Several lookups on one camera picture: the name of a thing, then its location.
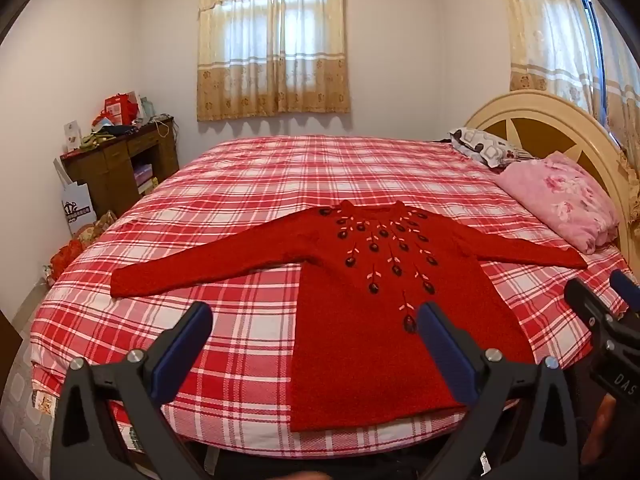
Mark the beige patterned window curtain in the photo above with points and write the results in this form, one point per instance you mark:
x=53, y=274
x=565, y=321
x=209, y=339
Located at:
x=270, y=85
x=545, y=35

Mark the person's right hand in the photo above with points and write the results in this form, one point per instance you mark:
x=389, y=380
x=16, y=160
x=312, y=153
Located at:
x=607, y=412

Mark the cream and brown headboard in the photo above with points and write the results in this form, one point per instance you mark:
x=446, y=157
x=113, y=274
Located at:
x=530, y=110

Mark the white brown patterned pillow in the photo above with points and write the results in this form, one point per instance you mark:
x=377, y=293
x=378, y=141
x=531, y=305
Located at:
x=480, y=142

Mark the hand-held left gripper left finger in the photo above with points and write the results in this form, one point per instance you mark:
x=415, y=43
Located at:
x=186, y=347

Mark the bed with red plaid sheet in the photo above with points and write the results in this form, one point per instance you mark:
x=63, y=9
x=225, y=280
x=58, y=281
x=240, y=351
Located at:
x=225, y=185

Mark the dark window frame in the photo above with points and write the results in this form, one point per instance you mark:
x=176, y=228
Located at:
x=596, y=60

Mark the red knitted sweater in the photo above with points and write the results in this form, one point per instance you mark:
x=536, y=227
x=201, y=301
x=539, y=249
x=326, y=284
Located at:
x=370, y=335

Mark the white printed paper bag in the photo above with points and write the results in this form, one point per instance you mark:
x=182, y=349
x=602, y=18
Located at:
x=77, y=205

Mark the white card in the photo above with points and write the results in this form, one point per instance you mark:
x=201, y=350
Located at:
x=72, y=136

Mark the dark wooden desk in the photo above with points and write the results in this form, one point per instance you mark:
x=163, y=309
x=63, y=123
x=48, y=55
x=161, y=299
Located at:
x=115, y=170

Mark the pink box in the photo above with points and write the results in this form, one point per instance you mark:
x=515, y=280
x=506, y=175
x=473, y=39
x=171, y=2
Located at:
x=144, y=176

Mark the green clutter on desk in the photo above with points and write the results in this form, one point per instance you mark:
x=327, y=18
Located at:
x=97, y=139

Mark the red gift bag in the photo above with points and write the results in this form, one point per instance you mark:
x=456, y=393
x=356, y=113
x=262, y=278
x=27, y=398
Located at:
x=120, y=109

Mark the pink floral folded blanket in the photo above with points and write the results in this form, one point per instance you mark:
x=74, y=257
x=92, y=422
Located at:
x=560, y=200

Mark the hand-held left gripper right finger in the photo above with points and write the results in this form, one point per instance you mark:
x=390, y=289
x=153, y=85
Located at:
x=449, y=355

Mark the red floral bag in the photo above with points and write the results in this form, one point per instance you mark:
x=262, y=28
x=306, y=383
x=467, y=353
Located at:
x=65, y=260

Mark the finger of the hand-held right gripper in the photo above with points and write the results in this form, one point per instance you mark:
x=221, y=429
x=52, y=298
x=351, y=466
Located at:
x=587, y=305
x=627, y=290

